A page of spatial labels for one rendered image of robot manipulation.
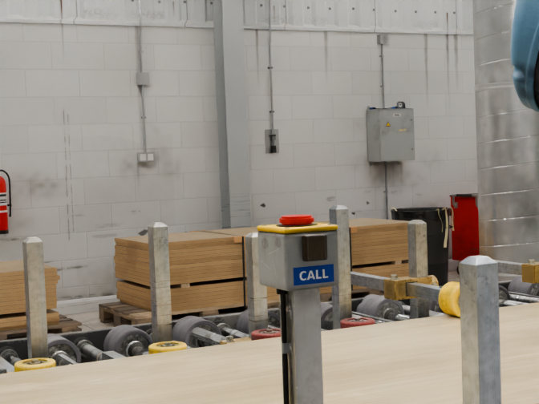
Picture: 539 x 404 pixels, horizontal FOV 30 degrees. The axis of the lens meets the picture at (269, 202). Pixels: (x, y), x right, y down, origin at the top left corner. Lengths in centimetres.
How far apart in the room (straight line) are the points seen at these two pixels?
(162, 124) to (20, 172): 131
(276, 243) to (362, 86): 869
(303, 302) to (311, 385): 10
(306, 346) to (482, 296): 26
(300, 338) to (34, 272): 109
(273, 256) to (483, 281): 29
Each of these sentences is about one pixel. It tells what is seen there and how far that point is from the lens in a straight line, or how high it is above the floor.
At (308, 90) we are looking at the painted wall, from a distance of 947.
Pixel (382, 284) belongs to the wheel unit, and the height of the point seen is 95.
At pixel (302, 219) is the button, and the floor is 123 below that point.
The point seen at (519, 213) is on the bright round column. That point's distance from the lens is 547.
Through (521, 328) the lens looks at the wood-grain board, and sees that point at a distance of 227.
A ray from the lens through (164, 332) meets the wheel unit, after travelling 227.
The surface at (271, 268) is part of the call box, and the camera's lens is 115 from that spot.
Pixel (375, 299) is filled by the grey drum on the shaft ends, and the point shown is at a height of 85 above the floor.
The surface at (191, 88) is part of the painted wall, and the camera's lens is 892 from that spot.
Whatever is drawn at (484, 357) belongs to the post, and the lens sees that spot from 131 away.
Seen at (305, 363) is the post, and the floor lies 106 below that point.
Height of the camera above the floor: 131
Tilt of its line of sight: 3 degrees down
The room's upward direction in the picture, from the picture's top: 2 degrees counter-clockwise
